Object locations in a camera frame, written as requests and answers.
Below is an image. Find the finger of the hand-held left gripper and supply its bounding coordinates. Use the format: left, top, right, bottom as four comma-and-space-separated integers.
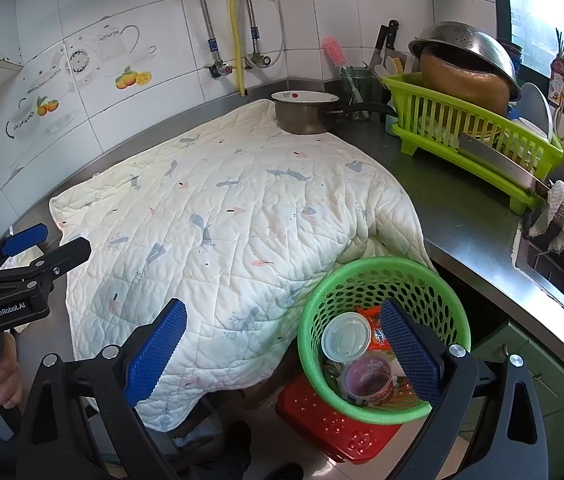
14, 236, 92, 281
0, 223, 49, 273

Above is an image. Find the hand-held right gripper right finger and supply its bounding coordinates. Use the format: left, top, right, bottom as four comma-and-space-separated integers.
378, 299, 550, 480

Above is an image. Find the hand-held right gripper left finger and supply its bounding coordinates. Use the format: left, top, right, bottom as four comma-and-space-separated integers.
14, 298, 189, 480

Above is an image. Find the red printed cup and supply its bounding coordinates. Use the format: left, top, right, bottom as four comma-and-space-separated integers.
340, 357, 397, 408

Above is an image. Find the white lidded cup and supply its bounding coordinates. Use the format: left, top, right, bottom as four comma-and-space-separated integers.
321, 311, 370, 363

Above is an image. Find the green plastic basket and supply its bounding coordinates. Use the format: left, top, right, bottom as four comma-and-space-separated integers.
297, 256, 472, 423

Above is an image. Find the orange snack packet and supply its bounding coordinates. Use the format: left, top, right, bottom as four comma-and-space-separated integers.
354, 305, 403, 351

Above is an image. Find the printed snack wrapper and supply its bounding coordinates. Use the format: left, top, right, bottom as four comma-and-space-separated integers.
391, 372, 428, 408

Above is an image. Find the red plastic stool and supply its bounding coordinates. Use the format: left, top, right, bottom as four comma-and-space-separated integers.
275, 375, 405, 463

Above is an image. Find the green cabinet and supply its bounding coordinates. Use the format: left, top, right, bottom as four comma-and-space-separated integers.
472, 320, 564, 480

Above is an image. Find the white quilted blanket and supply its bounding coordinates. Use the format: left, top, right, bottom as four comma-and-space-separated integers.
49, 99, 438, 433

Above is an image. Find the white checked rag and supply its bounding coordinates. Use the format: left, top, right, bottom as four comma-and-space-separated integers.
528, 180, 564, 253

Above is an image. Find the steel cleaver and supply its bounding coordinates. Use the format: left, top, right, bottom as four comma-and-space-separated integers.
457, 132, 552, 198

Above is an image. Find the green dish rack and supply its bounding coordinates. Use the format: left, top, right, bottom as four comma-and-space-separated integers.
381, 72, 564, 213

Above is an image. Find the steel pot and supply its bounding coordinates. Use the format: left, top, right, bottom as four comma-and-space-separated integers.
271, 97, 398, 136

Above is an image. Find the brown ceramic crock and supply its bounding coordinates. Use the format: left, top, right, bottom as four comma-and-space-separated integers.
419, 45, 513, 118

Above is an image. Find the white plate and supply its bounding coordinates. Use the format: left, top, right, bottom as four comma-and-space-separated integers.
514, 81, 555, 146

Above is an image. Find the white enamel lid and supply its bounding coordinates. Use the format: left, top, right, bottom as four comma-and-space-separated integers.
271, 90, 340, 107

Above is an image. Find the yellow gas pipe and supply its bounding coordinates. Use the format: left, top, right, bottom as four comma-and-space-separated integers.
228, 0, 247, 97

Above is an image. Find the white spoon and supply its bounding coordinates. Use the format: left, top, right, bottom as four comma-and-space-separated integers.
373, 55, 404, 81

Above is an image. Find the pink bottle brush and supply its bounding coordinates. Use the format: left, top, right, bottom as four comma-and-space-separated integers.
322, 36, 358, 96

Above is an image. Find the glass jar with lid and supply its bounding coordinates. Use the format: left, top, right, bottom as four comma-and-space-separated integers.
497, 37, 524, 68

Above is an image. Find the steel colander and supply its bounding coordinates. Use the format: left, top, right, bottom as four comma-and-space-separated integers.
408, 21, 522, 103

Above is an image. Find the braided metal hose with valve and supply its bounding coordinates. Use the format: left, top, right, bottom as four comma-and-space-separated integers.
239, 0, 285, 70
185, 0, 235, 79

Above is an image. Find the black handled knife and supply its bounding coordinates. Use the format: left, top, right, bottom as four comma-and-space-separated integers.
368, 25, 388, 73
384, 19, 401, 61

